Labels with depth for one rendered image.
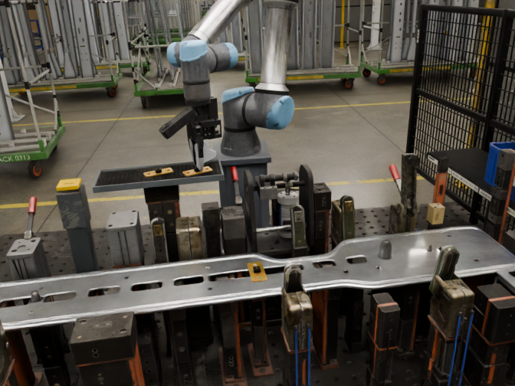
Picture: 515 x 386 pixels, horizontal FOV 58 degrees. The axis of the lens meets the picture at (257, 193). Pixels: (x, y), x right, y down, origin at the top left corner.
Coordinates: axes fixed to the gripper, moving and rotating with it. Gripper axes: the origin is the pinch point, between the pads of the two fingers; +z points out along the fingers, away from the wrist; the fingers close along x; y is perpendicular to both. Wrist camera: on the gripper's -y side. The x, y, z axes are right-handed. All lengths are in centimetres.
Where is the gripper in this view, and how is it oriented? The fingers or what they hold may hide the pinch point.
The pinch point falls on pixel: (197, 166)
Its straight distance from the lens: 140.1
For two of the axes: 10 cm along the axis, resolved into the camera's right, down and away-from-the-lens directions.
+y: 8.8, -2.2, 4.1
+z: 0.4, 9.1, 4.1
